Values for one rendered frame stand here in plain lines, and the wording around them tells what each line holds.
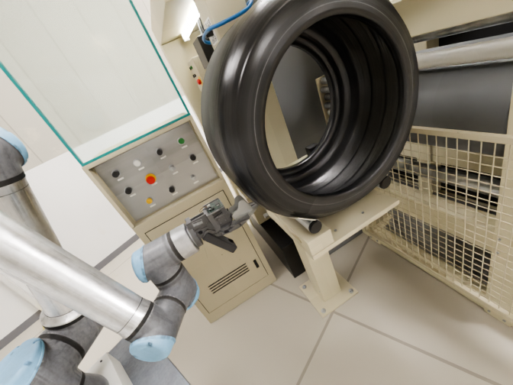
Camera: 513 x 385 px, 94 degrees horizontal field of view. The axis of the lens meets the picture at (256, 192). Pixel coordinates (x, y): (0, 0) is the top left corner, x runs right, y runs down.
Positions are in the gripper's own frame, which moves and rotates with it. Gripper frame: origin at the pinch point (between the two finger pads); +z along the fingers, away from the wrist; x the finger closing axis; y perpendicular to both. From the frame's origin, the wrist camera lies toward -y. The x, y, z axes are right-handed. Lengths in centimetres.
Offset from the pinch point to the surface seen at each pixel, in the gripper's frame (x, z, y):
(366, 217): -7.2, 31.7, -21.5
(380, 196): -2.7, 42.7, -21.5
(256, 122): -12.7, 5.6, 25.3
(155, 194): 69, -35, -3
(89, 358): 101, -149, -102
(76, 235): 230, -160, -53
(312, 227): -8.7, 11.3, -11.0
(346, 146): 11.7, 44.1, -4.3
